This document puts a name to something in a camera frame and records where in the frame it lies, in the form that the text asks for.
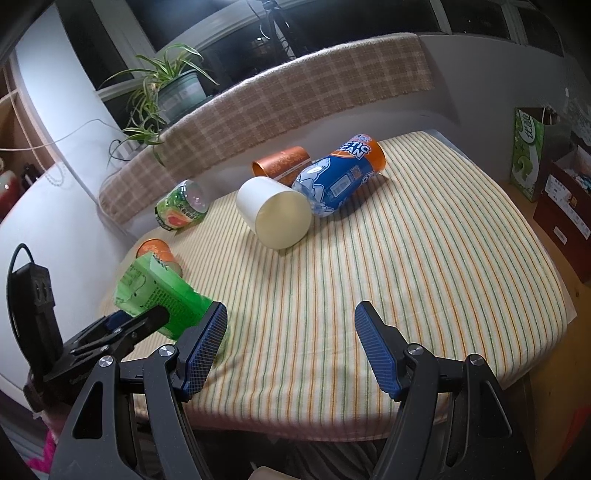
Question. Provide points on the potted spider plant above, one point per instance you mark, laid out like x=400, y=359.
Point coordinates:
x=180, y=94

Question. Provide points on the plaid blanket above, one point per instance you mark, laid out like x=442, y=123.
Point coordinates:
x=277, y=92

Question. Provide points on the striped table cloth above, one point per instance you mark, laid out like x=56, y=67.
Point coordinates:
x=369, y=263

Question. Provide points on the green drink can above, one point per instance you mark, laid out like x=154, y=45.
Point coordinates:
x=180, y=207

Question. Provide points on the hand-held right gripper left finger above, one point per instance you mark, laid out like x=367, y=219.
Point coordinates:
x=203, y=353

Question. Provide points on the white cup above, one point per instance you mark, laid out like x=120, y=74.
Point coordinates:
x=272, y=214

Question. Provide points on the orange patterned cup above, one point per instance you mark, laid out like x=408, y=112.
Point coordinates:
x=161, y=254

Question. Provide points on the blue snack canister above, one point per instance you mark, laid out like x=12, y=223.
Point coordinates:
x=337, y=177

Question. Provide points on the black tripod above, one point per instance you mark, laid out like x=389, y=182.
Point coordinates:
x=279, y=32

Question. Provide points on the dark red cardboard box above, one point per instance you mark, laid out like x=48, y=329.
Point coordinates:
x=563, y=212

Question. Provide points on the orange paper cup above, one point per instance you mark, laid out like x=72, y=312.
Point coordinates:
x=281, y=165

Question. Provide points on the pink cloth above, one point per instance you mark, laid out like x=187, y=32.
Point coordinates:
x=44, y=443

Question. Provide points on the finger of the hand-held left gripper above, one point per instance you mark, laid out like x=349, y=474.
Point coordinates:
x=143, y=323
x=115, y=319

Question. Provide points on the green paper bag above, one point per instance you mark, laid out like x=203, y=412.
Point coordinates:
x=524, y=157

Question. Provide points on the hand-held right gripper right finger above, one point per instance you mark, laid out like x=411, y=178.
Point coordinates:
x=376, y=353

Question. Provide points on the green paper carton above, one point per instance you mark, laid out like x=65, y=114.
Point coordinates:
x=154, y=295

